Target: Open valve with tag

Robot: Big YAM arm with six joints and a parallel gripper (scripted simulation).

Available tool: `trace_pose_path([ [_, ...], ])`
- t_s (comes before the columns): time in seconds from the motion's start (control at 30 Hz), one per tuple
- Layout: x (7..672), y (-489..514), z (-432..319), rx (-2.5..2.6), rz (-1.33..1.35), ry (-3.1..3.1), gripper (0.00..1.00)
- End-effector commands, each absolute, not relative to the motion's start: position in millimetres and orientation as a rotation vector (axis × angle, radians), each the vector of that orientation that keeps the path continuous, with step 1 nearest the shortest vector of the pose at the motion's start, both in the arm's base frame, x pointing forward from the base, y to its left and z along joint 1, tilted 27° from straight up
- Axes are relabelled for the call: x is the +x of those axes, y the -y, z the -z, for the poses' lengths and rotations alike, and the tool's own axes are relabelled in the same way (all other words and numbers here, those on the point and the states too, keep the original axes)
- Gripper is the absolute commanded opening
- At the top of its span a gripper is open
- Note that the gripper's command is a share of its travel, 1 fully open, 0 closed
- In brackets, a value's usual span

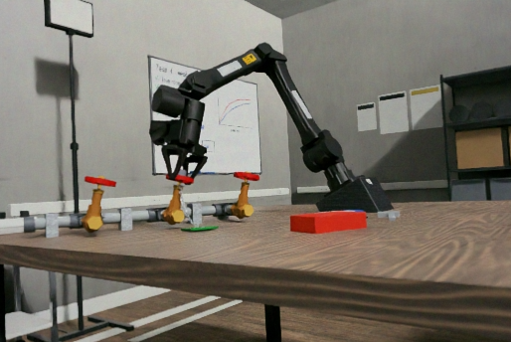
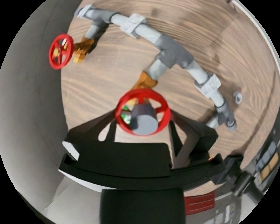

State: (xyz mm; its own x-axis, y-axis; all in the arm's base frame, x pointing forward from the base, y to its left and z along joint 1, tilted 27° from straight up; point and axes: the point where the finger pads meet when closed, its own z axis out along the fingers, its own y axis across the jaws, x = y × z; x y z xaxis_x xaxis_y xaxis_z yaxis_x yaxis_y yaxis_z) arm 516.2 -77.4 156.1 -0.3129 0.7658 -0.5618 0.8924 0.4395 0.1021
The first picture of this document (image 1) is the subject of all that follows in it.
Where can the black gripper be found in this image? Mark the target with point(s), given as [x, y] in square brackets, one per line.
[181, 146]

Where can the red rectangular block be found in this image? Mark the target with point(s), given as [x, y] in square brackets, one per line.
[328, 222]

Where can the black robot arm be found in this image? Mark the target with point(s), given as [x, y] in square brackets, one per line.
[320, 150]

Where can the green tag on white chain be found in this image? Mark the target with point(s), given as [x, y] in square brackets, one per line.
[192, 229]

